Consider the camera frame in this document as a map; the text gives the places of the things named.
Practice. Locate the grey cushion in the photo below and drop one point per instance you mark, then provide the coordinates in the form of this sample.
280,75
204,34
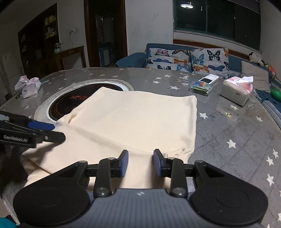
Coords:
260,76

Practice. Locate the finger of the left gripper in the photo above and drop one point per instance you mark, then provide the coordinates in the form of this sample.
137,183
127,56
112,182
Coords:
49,136
25,121

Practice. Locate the left butterfly pillow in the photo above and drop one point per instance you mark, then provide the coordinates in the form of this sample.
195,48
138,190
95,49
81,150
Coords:
176,60

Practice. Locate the dark window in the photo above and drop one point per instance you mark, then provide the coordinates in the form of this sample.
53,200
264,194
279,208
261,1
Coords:
237,21

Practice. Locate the black white plush toy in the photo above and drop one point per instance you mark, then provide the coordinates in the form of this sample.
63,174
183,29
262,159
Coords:
255,59

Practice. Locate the green round object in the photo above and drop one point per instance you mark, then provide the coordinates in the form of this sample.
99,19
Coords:
276,94

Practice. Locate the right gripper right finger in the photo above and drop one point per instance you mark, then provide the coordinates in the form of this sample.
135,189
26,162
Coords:
174,169

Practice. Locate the round black induction cooktop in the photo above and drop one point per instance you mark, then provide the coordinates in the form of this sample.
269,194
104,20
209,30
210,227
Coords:
65,100

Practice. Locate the right butterfly pillow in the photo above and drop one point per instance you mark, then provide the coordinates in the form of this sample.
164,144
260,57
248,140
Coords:
206,61

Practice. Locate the white tissue box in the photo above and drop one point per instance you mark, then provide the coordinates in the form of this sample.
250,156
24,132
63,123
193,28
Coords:
237,89

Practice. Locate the white rectangular device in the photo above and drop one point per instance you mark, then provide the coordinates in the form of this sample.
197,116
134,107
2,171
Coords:
210,79

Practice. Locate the dark shelf cabinet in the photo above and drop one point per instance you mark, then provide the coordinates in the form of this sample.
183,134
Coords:
37,42

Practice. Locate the wooden side table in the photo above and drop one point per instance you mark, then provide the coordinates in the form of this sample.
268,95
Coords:
70,59

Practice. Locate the dark wooden door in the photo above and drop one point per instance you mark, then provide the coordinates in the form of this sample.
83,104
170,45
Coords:
105,31

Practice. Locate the butterfly pillow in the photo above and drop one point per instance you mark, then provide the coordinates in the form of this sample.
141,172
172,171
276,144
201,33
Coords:
206,61
176,60

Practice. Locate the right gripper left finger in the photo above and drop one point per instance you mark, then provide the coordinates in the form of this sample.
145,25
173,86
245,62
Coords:
105,170

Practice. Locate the blue sofa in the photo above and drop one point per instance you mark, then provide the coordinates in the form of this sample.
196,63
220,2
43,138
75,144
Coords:
140,60

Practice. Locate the cream garment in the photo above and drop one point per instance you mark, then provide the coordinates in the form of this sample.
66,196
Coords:
111,121

